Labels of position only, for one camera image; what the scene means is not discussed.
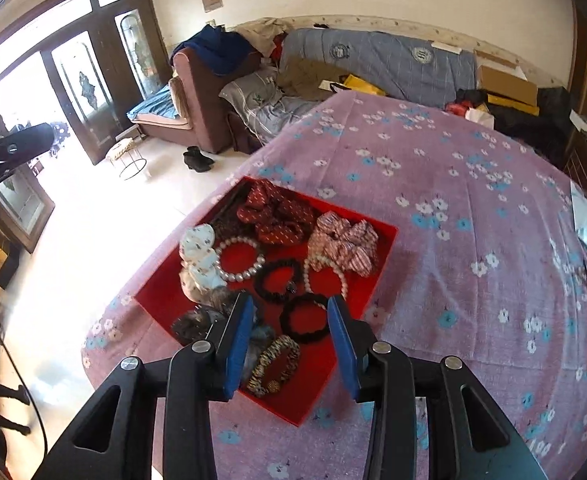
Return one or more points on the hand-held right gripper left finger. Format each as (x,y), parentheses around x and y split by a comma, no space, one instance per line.
(238,345)

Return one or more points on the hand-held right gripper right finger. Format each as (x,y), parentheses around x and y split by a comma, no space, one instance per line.
(343,350)

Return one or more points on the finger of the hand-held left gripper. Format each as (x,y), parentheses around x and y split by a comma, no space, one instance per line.
(23,142)

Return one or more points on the leopard print scrunchie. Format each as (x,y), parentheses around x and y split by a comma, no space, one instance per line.
(268,355)

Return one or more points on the red tray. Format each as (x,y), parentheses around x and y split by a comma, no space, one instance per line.
(318,380)

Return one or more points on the dark sheer dotted scrunchie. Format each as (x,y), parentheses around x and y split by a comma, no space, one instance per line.
(198,320)

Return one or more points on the white printed scrunchie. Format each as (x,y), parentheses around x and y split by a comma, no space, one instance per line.
(198,247)

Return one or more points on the red dotted scrunchie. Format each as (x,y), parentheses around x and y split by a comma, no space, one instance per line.
(273,220)

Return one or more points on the pink striped scrunchie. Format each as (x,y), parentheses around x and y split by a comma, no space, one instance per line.
(343,240)

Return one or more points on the wooden glass door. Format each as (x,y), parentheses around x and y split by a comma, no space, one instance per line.
(108,60)

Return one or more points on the blue seat cushion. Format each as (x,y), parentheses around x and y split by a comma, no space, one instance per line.
(156,107)

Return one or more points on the pink floral tablecloth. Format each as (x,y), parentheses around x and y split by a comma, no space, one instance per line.
(448,260)

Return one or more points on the pair of black boots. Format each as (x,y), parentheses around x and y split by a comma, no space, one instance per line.
(198,160)

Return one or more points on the brown sofa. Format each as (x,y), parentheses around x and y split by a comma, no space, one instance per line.
(203,110)

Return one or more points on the dark blue clothing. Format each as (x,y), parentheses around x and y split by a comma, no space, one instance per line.
(218,50)

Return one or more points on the grey striped duvet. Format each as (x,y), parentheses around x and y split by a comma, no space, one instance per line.
(278,115)

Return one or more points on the grey pillow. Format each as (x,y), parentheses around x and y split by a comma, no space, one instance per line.
(251,90)

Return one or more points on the beige clothing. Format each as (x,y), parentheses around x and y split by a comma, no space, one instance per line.
(263,30)

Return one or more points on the yellow bag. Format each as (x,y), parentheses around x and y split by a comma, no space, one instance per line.
(363,85)

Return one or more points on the red bag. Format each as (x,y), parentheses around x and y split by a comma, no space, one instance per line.
(458,107)

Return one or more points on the white bag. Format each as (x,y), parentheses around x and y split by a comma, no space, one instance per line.
(481,117)

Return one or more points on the khaki cloth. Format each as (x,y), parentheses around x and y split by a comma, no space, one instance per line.
(303,77)

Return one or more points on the blue striped quilt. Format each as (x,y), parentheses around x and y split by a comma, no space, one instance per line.
(383,60)

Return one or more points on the black bag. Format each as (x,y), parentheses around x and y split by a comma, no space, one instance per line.
(548,120)

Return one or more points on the cardboard box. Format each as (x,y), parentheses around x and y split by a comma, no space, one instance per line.
(508,82)

